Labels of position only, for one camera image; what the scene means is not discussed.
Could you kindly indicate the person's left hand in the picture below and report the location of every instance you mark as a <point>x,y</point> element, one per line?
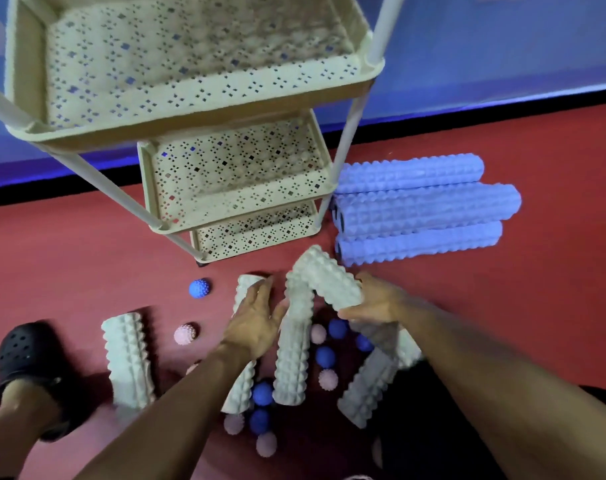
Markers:
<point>253,324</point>

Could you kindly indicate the person's right hand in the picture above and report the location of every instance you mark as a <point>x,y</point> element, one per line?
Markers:
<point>383,302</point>

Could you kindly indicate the person's right thumb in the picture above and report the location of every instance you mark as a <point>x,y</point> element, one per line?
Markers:
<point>367,279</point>

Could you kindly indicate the person's left thumb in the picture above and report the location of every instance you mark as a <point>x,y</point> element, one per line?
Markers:
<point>281,310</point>

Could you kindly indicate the white ridged foam roller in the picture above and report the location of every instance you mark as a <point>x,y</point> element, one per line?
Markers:
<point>328,277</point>
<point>293,354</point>
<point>240,389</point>
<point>410,350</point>
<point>128,359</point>

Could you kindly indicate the person's left forearm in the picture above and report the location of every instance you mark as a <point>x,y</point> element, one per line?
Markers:
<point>183,409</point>

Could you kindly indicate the person's right forearm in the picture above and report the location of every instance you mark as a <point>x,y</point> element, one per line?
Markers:
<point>507,389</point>

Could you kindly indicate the group of blue spiky balls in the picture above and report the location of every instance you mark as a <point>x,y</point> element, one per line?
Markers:
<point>325,356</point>

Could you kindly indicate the blue ridged foam roller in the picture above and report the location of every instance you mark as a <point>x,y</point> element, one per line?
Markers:
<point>408,173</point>
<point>423,243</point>
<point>427,208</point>

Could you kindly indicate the group of pink spiky balls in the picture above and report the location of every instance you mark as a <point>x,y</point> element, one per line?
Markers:
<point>185,334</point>

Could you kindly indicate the grey ridged foam roller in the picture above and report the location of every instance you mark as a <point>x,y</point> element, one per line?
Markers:
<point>368,389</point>

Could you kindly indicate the person's black trousers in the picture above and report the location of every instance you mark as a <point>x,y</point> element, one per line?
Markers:
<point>423,434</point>

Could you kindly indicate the cream three-tier perforated rack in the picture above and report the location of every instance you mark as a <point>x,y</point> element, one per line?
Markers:
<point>203,89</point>

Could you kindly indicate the black clog shoe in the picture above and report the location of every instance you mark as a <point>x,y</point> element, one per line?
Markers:
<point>28,352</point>

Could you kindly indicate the person's bare leg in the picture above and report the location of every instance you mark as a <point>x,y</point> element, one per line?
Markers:
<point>13,429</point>

